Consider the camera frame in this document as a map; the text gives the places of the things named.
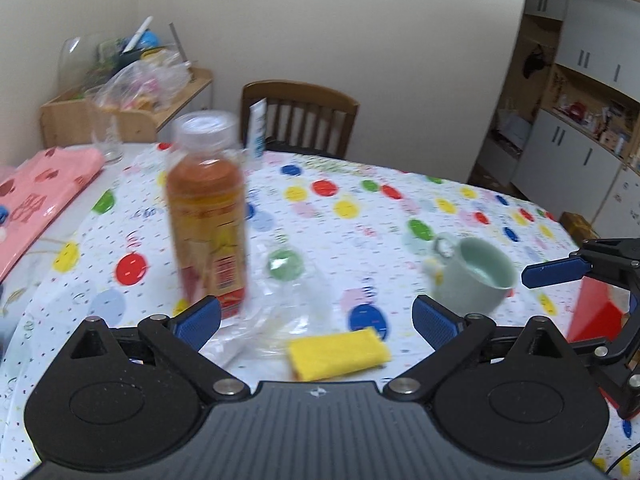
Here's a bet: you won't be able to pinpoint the light wooden shelf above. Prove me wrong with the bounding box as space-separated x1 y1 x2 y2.
40 67 213 148

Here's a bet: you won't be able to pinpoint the orange drink bottle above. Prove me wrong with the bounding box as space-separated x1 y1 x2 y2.
165 110 249 320

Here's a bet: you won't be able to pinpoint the white and wood wall cabinet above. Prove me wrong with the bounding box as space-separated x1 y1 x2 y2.
470 0 640 226

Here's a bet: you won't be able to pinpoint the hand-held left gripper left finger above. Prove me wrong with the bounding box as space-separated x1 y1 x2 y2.
67 296 248 403

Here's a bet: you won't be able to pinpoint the white tube blue stripes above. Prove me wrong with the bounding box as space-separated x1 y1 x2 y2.
248 99 267 158

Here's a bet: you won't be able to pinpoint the yellow sponge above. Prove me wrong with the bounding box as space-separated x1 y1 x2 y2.
286 326 392 382

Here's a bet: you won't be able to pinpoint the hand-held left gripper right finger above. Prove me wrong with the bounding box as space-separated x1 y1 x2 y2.
382 296 576 401

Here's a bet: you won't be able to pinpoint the white stick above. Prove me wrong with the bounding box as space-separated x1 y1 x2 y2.
122 16 153 53

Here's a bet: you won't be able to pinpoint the brown cardboard box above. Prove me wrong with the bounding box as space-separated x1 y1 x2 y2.
559 211 601 241

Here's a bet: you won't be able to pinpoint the clear drinking glass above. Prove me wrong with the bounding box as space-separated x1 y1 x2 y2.
84 86 125 163

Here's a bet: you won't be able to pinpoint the pink plastic bag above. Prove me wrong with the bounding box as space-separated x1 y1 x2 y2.
0 146 107 281

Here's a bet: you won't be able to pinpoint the balloon print tablecloth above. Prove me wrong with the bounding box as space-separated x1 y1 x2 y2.
0 142 640 480

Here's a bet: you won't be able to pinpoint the black cable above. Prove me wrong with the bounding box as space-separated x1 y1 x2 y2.
605 447 640 476

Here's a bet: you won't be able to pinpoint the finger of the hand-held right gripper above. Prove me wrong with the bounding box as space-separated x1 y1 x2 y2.
592 320 640 418
521 240 640 291

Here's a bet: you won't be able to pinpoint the clear plastic bag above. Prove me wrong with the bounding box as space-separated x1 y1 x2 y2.
200 240 351 361

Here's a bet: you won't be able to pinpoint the red box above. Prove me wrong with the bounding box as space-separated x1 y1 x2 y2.
567 275 632 346

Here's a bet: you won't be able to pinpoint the clear bag of snacks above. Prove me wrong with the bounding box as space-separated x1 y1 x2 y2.
95 52 193 113

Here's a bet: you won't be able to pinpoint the clear plastic container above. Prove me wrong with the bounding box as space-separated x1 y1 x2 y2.
59 35 126 93

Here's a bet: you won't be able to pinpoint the brown wooden chair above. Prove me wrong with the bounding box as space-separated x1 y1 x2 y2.
240 80 361 160

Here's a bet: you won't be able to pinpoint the pale green ceramic cup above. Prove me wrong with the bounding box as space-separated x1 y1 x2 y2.
422 234 517 317

